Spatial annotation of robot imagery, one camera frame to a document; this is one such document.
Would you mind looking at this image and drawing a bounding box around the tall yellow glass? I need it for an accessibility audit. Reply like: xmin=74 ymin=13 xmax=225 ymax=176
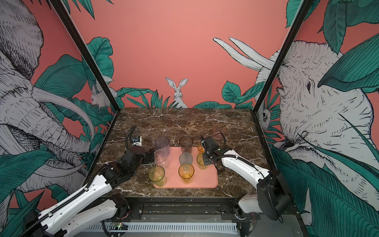
xmin=178 ymin=163 xmax=195 ymax=184

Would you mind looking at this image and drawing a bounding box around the clear short glass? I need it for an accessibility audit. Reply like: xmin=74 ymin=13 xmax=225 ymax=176
xmin=154 ymin=149 xmax=169 ymax=169

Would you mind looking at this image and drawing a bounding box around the dark brown glass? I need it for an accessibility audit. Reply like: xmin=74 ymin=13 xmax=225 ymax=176
xmin=179 ymin=136 xmax=193 ymax=153

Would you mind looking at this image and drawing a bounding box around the pink glass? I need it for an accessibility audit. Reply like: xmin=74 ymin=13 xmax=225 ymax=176
xmin=213 ymin=123 xmax=227 ymax=140

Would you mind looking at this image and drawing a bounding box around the right black frame post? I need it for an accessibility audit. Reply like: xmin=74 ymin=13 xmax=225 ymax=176
xmin=253 ymin=0 xmax=313 ymax=115

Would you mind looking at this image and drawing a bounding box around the pink square tray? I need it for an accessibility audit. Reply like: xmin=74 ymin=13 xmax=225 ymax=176
xmin=153 ymin=147 xmax=218 ymax=189

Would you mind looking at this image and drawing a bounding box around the orange yellow glass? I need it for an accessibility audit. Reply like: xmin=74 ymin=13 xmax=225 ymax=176
xmin=197 ymin=142 xmax=205 ymax=153

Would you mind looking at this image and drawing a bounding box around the clear bluish tall glass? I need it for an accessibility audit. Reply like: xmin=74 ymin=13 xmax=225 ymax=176
xmin=155 ymin=136 xmax=170 ymax=157

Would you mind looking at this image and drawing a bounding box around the light green glass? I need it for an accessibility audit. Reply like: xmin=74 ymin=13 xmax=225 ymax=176
xmin=149 ymin=166 xmax=166 ymax=187
xmin=196 ymin=153 xmax=207 ymax=170

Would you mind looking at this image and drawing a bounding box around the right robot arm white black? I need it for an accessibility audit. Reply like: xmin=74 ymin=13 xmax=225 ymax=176
xmin=199 ymin=134 xmax=294 ymax=221

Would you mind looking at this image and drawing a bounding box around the white perforated strip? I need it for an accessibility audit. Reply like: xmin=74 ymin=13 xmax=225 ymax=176
xmin=82 ymin=222 xmax=238 ymax=233

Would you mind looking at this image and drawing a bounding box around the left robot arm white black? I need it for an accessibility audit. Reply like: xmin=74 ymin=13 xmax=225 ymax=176
xmin=20 ymin=146 xmax=155 ymax=237

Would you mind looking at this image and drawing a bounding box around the left black frame post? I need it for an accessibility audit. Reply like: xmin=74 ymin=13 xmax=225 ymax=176
xmin=48 ymin=0 xmax=120 ymax=112

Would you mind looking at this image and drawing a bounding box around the black frame post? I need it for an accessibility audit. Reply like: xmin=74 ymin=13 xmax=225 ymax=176
xmin=253 ymin=0 xmax=313 ymax=115
xmin=48 ymin=0 xmax=120 ymax=112

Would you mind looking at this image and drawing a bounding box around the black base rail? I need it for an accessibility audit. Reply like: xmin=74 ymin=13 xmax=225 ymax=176
xmin=121 ymin=195 xmax=297 ymax=222

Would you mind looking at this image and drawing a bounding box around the frosted teal glass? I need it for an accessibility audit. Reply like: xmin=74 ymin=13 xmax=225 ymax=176
xmin=179 ymin=152 xmax=193 ymax=165

